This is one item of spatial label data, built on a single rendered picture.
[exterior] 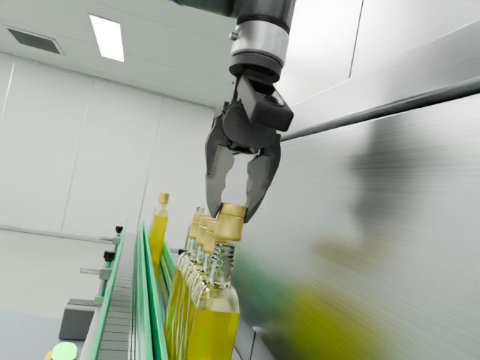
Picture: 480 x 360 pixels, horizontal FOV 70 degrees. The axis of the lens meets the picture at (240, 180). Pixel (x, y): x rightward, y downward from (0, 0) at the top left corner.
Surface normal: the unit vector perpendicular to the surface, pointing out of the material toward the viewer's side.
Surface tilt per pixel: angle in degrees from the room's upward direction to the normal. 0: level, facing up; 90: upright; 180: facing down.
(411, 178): 90
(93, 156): 90
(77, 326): 90
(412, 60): 90
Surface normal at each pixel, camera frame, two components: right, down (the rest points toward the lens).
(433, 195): -0.94, -0.19
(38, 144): 0.29, 0.00
